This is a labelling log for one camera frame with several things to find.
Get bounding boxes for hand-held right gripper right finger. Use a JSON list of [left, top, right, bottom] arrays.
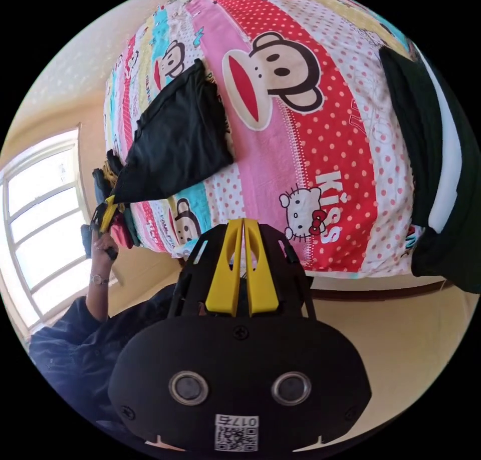
[[244, 218, 282, 317]]

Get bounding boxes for person's body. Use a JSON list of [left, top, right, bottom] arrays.
[[28, 282, 188, 449]]

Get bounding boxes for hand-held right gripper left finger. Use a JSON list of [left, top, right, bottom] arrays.
[[205, 219, 244, 317]]

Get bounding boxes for colourful pile of clothes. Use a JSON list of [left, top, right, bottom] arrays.
[[91, 149, 143, 251]]

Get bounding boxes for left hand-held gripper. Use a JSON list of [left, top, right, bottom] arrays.
[[80, 195, 120, 262]]

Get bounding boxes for bed with cartoon printed sheet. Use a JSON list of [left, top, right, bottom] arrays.
[[103, 0, 466, 303]]

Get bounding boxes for person's left hand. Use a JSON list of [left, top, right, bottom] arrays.
[[91, 228, 118, 277]]

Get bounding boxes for person's left forearm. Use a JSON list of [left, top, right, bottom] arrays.
[[85, 273, 112, 322]]

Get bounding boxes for black long sleeve shirt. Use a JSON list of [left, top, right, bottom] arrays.
[[112, 58, 236, 205]]

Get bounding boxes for black and white pile of clothes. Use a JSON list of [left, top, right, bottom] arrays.
[[377, 46, 481, 296]]

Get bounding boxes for window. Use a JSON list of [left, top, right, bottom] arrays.
[[0, 127, 99, 335]]

